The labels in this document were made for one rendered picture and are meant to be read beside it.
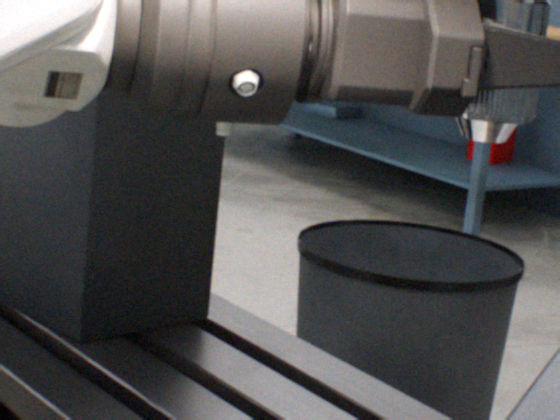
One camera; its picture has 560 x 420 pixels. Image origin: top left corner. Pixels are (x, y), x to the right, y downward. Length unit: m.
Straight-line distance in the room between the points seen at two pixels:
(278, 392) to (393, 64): 0.34
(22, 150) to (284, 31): 0.42
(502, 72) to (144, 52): 0.17
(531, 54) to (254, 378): 0.36
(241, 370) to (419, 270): 2.07
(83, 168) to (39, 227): 0.07
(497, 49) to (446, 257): 2.33
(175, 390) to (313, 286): 1.77
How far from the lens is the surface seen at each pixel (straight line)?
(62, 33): 0.56
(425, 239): 2.95
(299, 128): 6.42
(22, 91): 0.61
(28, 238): 0.97
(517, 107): 0.65
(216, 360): 0.92
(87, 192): 0.91
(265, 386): 0.89
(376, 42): 0.60
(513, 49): 0.63
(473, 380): 2.65
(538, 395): 1.00
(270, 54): 0.58
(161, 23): 0.57
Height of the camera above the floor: 1.30
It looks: 11 degrees down
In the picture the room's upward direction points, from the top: 6 degrees clockwise
